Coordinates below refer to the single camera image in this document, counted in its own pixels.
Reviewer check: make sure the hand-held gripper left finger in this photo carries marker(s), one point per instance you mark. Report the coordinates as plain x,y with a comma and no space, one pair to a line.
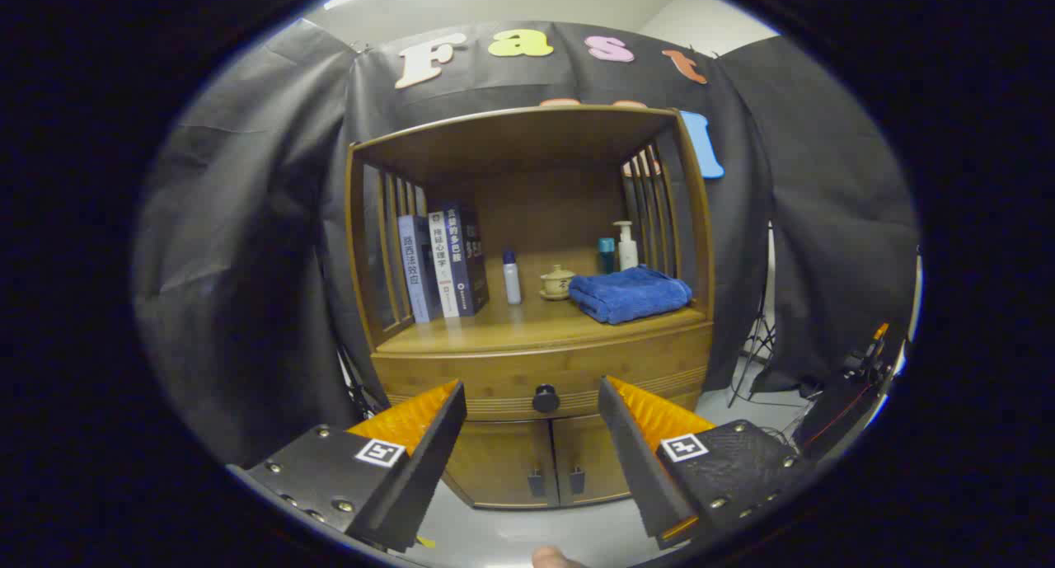
429,469

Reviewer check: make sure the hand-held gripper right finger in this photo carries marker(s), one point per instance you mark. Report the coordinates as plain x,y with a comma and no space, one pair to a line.
639,469

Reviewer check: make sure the wooden drawer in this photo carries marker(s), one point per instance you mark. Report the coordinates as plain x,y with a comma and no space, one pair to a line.
494,374

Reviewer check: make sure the wooden cabinet door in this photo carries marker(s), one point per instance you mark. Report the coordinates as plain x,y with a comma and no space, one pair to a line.
589,457
494,465

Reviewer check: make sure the wooden countertop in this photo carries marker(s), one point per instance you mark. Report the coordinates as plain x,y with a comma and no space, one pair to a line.
527,325

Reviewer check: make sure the wooden cabinet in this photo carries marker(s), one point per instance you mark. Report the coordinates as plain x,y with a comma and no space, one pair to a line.
511,139

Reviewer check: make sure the blue folded towel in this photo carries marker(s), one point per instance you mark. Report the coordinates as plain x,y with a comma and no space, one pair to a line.
630,296

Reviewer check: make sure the black tripod stand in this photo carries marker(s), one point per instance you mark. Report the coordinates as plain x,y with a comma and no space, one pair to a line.
762,337

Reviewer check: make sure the light blue book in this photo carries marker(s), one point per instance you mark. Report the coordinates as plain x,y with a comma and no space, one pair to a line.
410,271

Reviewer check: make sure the beige lidded teacup with saucer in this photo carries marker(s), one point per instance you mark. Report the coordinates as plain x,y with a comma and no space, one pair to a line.
558,284

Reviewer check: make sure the white spine book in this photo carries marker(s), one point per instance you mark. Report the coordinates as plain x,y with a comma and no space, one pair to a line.
443,267

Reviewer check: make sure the white bottle with blue cap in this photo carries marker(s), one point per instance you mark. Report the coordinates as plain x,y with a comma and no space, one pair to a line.
512,284

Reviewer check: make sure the black equipment with orange part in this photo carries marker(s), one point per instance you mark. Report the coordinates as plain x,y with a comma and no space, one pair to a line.
841,403

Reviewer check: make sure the dark blue book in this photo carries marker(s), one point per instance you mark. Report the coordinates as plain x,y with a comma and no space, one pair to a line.
468,259

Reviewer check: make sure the teal bottle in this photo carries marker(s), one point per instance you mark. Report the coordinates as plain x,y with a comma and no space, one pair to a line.
607,256

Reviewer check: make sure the white pump bottle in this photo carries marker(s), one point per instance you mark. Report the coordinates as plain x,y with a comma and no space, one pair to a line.
628,253

